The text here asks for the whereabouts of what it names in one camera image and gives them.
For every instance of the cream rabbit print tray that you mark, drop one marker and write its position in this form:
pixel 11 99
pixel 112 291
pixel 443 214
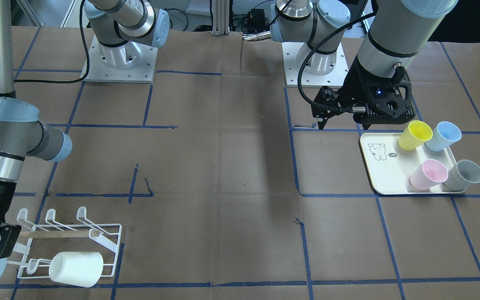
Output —
pixel 390 167

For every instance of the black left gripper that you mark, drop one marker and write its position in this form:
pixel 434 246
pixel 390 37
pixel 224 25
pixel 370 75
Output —
pixel 357 86

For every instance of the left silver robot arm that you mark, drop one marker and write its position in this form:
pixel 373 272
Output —
pixel 399 31

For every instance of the pink plastic cup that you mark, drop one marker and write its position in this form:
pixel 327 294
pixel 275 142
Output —
pixel 429 174

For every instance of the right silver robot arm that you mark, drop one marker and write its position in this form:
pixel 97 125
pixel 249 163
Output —
pixel 22 134

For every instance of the grey plastic cup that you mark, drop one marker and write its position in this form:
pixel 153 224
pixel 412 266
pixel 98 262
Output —
pixel 462 175

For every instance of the white plastic cup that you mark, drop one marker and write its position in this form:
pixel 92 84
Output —
pixel 80 268

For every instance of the yellow plastic cup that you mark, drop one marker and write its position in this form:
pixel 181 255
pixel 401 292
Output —
pixel 415 134

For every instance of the aluminium frame post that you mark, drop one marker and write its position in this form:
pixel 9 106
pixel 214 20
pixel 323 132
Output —
pixel 221 17

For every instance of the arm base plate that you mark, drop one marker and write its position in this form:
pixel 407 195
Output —
pixel 129 63
pixel 321 70

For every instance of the white wire cup rack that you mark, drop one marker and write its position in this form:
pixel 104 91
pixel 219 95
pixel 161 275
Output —
pixel 39 242

